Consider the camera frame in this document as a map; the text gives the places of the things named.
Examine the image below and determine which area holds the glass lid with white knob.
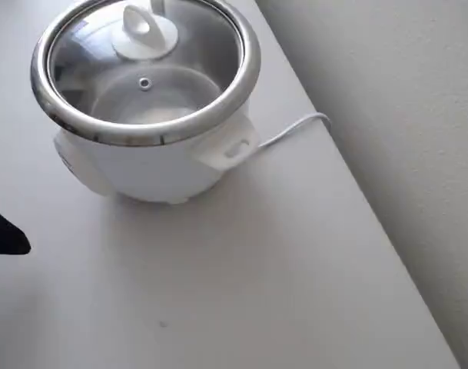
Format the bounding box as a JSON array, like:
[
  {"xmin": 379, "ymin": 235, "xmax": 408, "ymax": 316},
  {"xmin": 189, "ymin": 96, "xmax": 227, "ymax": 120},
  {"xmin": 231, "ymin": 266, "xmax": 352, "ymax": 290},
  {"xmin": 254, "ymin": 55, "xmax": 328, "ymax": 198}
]
[{"xmin": 47, "ymin": 0, "xmax": 244, "ymax": 128}]

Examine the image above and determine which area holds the white rice cooker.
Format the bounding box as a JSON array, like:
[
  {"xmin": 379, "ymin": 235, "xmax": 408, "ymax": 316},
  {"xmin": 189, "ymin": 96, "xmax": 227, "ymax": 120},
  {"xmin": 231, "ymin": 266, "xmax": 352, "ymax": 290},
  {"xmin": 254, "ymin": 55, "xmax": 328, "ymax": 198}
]
[{"xmin": 29, "ymin": 0, "xmax": 263, "ymax": 205}]

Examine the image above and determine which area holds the glass cooker lid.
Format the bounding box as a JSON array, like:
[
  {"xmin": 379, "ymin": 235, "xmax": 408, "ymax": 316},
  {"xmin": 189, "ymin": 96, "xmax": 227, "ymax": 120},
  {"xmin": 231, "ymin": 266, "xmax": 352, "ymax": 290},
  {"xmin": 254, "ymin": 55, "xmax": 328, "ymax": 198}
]
[{"xmin": 45, "ymin": 0, "xmax": 246, "ymax": 130}]

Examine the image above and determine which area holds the white power cable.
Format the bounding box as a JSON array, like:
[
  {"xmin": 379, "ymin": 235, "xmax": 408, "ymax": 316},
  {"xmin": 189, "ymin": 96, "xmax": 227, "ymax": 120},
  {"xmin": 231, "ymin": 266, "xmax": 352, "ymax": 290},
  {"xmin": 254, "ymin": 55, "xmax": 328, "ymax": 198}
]
[{"xmin": 255, "ymin": 112, "xmax": 332, "ymax": 151}]

